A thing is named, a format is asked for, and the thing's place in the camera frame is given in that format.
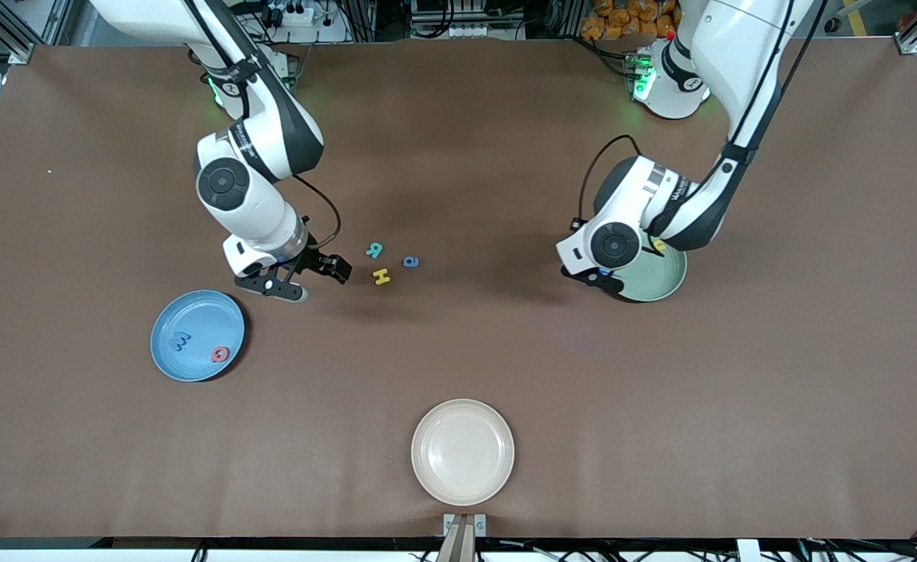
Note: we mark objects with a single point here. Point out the beige plate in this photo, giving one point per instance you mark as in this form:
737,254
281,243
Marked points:
462,453

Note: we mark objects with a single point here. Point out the black electronics rack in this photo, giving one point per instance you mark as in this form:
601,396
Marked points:
466,16

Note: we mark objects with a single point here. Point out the brown table cover sheet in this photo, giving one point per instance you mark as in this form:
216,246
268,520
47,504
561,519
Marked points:
661,390

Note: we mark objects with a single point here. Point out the red letter Q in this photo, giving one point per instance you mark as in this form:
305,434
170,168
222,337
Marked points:
220,355

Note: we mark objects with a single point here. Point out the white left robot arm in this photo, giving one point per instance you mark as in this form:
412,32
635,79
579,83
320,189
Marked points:
739,47

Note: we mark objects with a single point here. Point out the blue plate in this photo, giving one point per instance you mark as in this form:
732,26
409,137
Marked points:
200,320

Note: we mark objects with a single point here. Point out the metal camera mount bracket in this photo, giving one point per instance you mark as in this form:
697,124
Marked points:
464,538

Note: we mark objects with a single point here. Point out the teal letter R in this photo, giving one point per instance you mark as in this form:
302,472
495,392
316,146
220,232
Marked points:
374,250

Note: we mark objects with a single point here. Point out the yellow uppercase letter H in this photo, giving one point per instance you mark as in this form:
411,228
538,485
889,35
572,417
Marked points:
381,275

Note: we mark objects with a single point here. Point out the blue letter W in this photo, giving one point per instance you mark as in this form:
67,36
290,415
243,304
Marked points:
181,341

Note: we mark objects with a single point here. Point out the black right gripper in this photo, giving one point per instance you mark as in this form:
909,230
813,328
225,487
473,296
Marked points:
318,261

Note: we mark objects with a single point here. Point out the white power strip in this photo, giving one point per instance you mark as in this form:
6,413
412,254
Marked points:
302,14

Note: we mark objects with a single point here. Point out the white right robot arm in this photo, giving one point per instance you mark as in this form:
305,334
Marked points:
255,211

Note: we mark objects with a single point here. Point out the green plate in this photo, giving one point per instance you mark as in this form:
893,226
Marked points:
657,277

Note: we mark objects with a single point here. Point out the bag of orange items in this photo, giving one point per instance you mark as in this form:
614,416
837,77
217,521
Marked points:
622,19

